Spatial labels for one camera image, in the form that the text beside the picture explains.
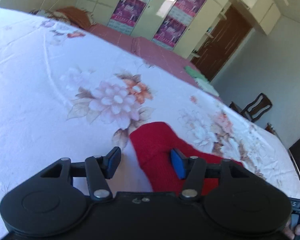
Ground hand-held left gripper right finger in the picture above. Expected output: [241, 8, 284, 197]
[170, 148, 246, 202]

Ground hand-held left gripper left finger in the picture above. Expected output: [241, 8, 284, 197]
[40, 146, 122, 203]

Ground red knit garment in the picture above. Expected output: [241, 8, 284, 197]
[129, 121, 244, 197]

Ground pale folded cloth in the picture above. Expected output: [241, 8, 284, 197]
[193, 77, 220, 96]

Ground white floral bed sheet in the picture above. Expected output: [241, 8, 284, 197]
[0, 6, 300, 240]

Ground green folded cloth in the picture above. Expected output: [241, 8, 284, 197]
[184, 65, 206, 79]

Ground dark wooden chair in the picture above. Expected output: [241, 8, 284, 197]
[228, 93, 273, 123]

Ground pink bedspread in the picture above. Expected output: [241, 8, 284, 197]
[86, 23, 223, 101]

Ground brown wooden door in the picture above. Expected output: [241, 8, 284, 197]
[191, 5, 252, 82]

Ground orange knit cloth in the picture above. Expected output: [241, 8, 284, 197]
[55, 6, 96, 29]

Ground cream wardrobe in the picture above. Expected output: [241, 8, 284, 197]
[74, 0, 281, 61]

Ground pink wall poster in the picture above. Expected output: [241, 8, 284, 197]
[169, 0, 207, 26]
[107, 0, 147, 36]
[151, 15, 188, 50]

